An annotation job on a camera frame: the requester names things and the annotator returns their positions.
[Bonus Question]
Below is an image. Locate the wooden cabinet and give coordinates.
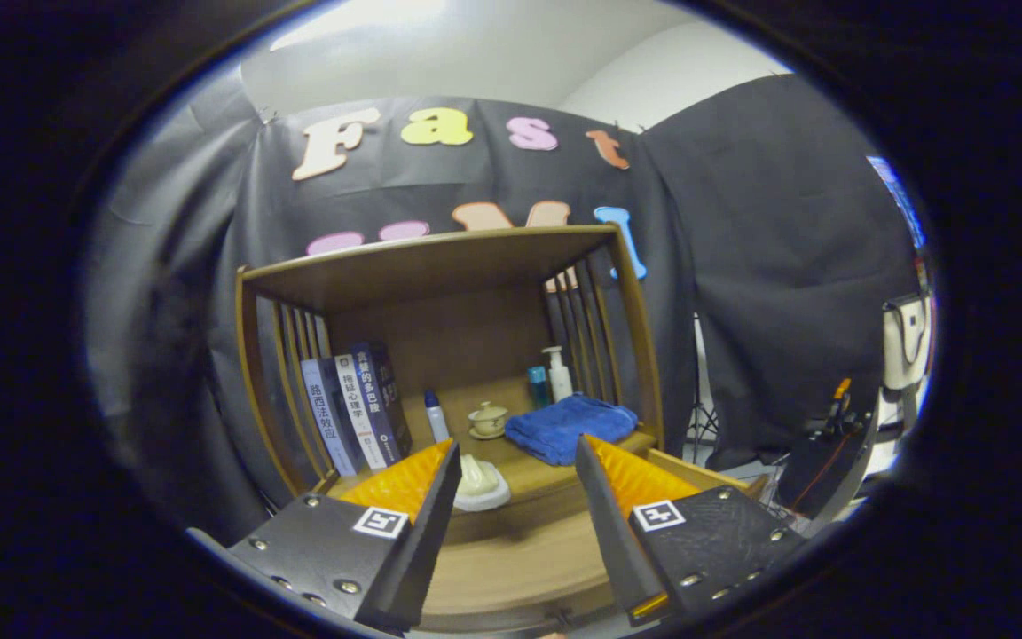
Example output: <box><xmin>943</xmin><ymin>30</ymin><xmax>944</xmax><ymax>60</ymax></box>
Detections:
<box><xmin>236</xmin><ymin>225</ymin><xmax>664</xmax><ymax>544</ymax></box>

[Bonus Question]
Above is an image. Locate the light blue book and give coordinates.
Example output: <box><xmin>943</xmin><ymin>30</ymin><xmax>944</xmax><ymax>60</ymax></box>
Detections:
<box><xmin>301</xmin><ymin>358</ymin><xmax>368</xmax><ymax>477</ymax></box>

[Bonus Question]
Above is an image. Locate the wooden countertop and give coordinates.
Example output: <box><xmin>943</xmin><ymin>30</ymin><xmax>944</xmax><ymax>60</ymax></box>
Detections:
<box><xmin>325</xmin><ymin>430</ymin><xmax>658</xmax><ymax>502</ymax></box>

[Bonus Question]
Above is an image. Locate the cream lidded teacup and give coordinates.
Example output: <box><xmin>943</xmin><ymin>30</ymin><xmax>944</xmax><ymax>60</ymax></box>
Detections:
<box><xmin>468</xmin><ymin>401</ymin><xmax>509</xmax><ymax>440</ymax></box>

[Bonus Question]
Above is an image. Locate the white bottle with blue cap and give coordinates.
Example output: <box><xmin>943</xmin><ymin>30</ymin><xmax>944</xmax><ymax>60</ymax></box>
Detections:
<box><xmin>424</xmin><ymin>390</ymin><xmax>451</xmax><ymax>444</ymax></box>

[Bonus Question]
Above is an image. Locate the white patterned tote bag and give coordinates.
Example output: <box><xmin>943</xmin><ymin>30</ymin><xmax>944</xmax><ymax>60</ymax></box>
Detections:
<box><xmin>882</xmin><ymin>295</ymin><xmax>931</xmax><ymax>391</ymax></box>

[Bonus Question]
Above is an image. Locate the cream scrub brush white pad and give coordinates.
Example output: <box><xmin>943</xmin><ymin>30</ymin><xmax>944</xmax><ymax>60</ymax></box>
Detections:
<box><xmin>453</xmin><ymin>454</ymin><xmax>512</xmax><ymax>513</ymax></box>

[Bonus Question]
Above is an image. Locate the white pump bottle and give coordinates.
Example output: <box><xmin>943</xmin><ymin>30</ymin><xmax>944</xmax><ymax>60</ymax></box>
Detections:
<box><xmin>542</xmin><ymin>346</ymin><xmax>574</xmax><ymax>402</ymax></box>

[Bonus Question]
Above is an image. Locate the dark blue book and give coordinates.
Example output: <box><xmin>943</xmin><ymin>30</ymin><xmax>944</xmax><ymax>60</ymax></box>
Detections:
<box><xmin>351</xmin><ymin>342</ymin><xmax>414</xmax><ymax>462</ymax></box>

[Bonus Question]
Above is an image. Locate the wooden drawer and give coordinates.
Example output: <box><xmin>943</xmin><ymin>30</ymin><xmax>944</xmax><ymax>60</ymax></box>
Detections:
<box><xmin>422</xmin><ymin>448</ymin><xmax>769</xmax><ymax>622</ymax></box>

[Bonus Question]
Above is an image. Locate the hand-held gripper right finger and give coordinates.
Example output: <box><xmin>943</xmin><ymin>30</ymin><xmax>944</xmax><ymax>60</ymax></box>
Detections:
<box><xmin>575</xmin><ymin>434</ymin><xmax>809</xmax><ymax>627</ymax></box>

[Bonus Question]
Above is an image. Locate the black light stand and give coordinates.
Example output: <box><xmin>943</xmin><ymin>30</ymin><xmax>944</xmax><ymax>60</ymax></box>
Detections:
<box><xmin>684</xmin><ymin>315</ymin><xmax>720</xmax><ymax>462</ymax></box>

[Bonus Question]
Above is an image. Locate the black device with orange tip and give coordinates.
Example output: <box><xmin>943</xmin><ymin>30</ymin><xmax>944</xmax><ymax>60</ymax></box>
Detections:
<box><xmin>777</xmin><ymin>379</ymin><xmax>880</xmax><ymax>520</ymax></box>

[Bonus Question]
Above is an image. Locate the blue folded towel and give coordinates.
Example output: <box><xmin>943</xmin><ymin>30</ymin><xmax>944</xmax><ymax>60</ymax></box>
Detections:
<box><xmin>504</xmin><ymin>393</ymin><xmax>639</xmax><ymax>467</ymax></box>

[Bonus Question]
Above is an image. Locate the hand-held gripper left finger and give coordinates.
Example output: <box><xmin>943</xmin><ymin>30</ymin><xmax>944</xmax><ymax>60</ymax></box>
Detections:
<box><xmin>187</xmin><ymin>438</ymin><xmax>463</xmax><ymax>633</ymax></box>

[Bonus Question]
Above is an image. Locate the white book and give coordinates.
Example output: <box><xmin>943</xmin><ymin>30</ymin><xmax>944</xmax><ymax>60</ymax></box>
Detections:
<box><xmin>334</xmin><ymin>353</ymin><xmax>401</xmax><ymax>471</ymax></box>

